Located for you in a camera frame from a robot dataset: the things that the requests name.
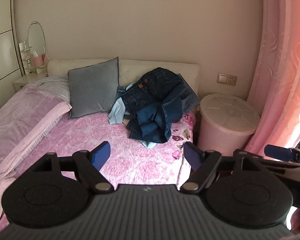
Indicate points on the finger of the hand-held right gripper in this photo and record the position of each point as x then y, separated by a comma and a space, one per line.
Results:
277, 152
287, 170

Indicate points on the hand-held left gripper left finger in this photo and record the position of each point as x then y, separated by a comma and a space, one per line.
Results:
100, 155

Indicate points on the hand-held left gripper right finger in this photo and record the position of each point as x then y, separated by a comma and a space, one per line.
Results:
192, 158

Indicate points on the blue jeans with pale stitching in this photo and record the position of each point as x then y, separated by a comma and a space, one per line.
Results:
145, 121

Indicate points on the small dark elastic-waist jeans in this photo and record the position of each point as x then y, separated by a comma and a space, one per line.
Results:
133, 100

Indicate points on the pink fluffy rose blanket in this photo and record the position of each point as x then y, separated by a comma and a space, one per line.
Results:
115, 140

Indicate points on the pink bin with white lid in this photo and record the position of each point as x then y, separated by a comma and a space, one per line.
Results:
222, 130

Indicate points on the faded denim garment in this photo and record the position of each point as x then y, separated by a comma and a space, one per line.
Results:
190, 97

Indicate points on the grey pillow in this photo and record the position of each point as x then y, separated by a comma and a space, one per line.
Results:
92, 90

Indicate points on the lilac striped bedding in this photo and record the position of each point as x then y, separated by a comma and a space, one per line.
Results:
55, 85

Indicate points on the pink curtain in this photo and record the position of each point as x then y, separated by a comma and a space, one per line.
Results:
285, 67

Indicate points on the pink pillow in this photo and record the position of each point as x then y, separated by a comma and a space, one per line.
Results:
20, 115

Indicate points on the cream padded headboard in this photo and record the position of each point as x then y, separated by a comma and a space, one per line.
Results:
130, 70

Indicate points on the pink tissue box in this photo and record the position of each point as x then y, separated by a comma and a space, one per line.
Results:
37, 60

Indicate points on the oval mirror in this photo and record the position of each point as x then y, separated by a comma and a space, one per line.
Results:
36, 38

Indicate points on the cream wardrobe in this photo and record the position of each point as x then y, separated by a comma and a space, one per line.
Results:
2, 42

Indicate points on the gold wall socket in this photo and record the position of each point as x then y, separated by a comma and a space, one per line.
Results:
231, 79

